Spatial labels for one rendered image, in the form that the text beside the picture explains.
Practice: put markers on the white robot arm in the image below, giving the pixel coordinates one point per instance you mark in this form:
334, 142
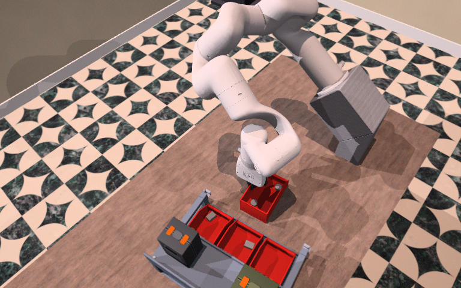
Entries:
215, 75

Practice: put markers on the red bin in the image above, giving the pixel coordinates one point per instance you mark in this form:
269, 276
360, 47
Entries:
273, 260
214, 230
234, 239
266, 196

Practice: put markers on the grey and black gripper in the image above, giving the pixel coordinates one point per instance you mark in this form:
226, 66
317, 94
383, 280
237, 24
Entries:
250, 175

